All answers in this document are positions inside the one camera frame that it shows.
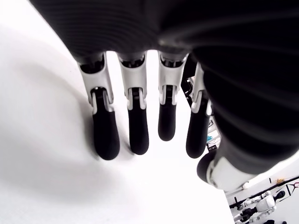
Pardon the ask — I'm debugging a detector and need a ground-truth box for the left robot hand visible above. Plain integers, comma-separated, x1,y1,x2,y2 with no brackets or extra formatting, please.
29,0,299,191

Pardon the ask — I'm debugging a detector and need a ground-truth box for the white humanoid robot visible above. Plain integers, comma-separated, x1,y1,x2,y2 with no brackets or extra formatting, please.
230,190,288,224

